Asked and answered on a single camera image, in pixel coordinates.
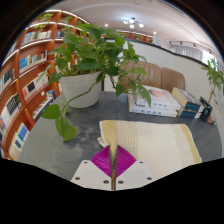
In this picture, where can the tan padded chair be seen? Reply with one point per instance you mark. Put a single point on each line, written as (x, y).
(172, 80)
(151, 75)

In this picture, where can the thick book with grey cover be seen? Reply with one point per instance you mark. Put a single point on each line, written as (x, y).
(186, 98)

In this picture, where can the cream and yellow striped towel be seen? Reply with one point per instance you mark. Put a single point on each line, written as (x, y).
(156, 143)

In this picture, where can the pothos plant in white pot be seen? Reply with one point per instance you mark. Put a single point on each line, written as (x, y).
(81, 88)

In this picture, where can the black track light rail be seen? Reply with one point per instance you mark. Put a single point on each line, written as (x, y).
(186, 43)

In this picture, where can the thick dark blue book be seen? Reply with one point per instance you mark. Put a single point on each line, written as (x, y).
(188, 114)

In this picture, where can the orange wooden bookshelf unit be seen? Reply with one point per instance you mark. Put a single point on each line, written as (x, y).
(30, 83)

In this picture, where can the white book with face cover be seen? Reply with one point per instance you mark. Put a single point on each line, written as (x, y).
(161, 98)

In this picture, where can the small tree in black pot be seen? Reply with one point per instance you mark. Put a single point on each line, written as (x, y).
(215, 78)

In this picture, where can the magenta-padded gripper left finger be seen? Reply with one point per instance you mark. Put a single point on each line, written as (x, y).
(87, 173)

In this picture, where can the small stack of books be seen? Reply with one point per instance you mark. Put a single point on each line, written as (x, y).
(212, 120)

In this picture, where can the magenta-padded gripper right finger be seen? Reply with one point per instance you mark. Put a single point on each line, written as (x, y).
(136, 173)

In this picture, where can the white sheer curtain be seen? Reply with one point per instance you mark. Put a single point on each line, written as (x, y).
(193, 51)

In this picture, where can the cluster of ceiling lights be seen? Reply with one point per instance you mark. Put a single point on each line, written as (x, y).
(132, 22)

